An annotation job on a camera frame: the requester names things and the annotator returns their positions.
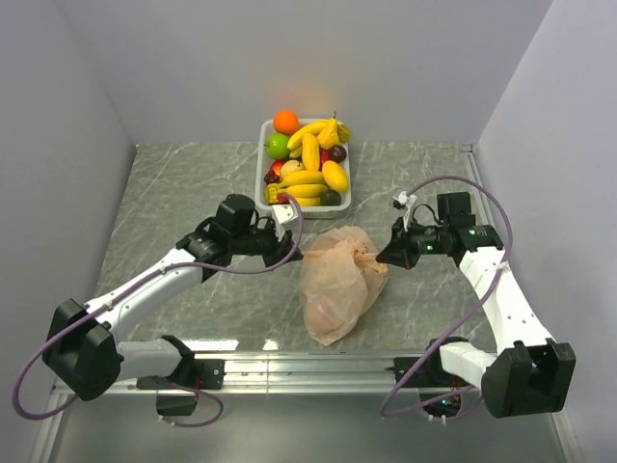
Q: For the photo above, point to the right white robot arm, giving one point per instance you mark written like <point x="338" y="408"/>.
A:
<point x="530" y="373"/>

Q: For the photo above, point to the fake green apple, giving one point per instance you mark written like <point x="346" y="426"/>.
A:
<point x="276" y="146"/>

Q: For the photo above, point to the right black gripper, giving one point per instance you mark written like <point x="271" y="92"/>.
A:
<point x="400" y="251"/>

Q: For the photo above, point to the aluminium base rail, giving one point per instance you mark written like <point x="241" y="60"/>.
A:
<point x="270" y="372"/>

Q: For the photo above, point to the fake dark cherries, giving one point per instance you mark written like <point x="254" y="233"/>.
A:
<point x="273" y="174"/>

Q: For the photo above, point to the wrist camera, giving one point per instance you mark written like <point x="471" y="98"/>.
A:
<point x="284" y="216"/>
<point x="405" y="201"/>

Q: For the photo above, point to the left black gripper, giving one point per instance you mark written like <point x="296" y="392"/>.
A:
<point x="279" y="250"/>

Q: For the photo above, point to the white plastic fruit tray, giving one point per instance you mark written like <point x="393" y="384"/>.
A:
<point x="263" y="163"/>

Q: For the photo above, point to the fake yellow corn cob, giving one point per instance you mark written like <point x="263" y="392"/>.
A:
<point x="310" y="153"/>

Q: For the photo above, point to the fake dark green avocado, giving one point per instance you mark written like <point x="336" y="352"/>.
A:
<point x="330" y="198"/>

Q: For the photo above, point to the fake yellow pear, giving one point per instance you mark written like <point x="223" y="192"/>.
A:
<point x="333" y="133"/>

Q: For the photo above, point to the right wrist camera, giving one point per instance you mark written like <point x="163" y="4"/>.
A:
<point x="405" y="201"/>

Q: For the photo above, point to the fake yellow mango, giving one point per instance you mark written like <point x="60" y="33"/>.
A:
<point x="335" y="177"/>

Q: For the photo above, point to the fake orange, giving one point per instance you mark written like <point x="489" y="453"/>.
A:
<point x="286" y="122"/>

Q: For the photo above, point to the fake small banana bunch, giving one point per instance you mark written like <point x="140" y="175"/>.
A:
<point x="306" y="187"/>

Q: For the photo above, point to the fake dark plum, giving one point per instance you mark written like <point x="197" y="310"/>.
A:
<point x="338" y="153"/>

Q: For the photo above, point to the translucent orange plastic bag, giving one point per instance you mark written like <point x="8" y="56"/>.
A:
<point x="340" y="280"/>

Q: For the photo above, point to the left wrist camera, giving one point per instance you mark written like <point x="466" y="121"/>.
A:
<point x="284" y="216"/>

